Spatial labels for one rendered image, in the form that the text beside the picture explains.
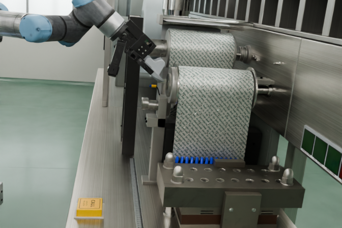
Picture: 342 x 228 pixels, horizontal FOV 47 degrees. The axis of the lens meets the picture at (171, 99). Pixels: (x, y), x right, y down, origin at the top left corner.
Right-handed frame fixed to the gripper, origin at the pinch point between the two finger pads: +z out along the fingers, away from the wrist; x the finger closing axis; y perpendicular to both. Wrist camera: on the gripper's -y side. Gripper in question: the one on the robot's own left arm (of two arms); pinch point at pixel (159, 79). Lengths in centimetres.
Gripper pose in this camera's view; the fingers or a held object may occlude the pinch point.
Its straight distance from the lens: 124.5
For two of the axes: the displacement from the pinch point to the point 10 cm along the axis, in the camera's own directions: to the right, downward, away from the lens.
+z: 6.9, 6.6, 2.8
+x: -1.4, -2.6, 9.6
